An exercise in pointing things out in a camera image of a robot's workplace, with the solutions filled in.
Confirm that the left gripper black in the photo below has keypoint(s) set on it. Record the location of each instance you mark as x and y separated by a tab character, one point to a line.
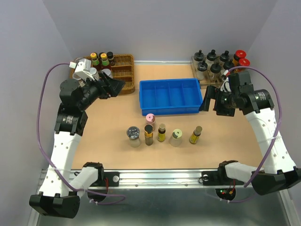
115	87

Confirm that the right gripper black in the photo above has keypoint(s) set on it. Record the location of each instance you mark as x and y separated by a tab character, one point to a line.
212	92

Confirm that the pink cap spice jar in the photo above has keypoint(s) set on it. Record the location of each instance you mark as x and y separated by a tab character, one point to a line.
150	119

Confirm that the beige cap yellow label bottle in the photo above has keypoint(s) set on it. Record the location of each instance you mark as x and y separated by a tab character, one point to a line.
195	135

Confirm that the silver lid glass jar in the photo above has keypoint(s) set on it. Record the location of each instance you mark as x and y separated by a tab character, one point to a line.
133	134

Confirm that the black gold cap bottle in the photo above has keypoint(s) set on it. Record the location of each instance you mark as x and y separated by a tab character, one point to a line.
148	133

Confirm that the yellow-green cap spice jar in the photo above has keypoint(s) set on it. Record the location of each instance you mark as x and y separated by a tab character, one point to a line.
176	138

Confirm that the small yellow label bottle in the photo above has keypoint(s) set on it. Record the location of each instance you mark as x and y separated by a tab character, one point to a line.
161	132

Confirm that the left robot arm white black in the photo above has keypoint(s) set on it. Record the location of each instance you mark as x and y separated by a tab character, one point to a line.
57	197

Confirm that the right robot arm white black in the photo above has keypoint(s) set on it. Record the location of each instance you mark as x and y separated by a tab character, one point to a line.
278	172

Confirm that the clear acrylic condiment rack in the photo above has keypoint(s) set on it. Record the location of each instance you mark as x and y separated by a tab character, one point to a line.
208	69

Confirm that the glass jar blue label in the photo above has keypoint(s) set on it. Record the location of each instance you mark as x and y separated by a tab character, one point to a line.
108	72

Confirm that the brown wicker basket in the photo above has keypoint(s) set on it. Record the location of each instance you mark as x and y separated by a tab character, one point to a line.
122	70

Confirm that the black cap shaker front middle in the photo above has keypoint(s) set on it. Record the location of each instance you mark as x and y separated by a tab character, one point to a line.
214	71

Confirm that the black cap shaker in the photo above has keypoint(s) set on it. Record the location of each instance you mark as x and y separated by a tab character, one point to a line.
214	71
211	57
201	70
228	64
198	56
224	57

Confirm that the glass jar white contents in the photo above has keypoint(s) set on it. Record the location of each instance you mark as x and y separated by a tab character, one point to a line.
94	73

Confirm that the black cap shaker front left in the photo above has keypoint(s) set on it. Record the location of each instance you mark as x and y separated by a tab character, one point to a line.
201	70

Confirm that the yellow cap green label bottle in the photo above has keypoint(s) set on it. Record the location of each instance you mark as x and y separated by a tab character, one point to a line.
94	59

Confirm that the black cap dark bottle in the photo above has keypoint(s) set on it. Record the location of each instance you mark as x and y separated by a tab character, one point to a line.
111	58

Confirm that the black cap shaker front right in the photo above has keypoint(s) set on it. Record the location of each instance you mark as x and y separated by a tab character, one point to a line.
228	64

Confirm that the black cap shaker rear middle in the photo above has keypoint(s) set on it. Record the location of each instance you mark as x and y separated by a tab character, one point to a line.
211	57

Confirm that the black cap shaker rear right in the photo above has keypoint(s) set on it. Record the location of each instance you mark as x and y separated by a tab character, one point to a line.
224	57

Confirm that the black cap shaker rear left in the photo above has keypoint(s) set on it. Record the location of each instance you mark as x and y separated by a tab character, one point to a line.
198	56

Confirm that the blue divided plastic tray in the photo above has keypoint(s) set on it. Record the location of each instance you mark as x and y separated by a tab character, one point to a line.
169	97

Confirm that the red lid sauce jar front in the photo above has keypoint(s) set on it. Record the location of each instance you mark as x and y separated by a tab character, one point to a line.
242	62

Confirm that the red lid sauce jar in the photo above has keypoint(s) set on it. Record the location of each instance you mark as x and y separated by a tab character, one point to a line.
242	62
239	54

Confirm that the red lid sauce jar rear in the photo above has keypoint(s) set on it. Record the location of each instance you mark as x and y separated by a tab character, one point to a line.
239	54

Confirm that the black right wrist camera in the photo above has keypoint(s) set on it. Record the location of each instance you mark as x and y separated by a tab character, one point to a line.
238	83

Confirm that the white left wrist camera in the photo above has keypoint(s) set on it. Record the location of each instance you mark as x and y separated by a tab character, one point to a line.
81	69

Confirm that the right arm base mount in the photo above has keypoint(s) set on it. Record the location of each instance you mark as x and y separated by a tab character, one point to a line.
215	178

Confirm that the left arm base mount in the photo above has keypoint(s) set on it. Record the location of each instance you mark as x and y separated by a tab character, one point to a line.
110	179

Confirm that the aluminium rail frame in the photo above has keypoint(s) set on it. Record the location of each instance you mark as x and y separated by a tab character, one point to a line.
178	197

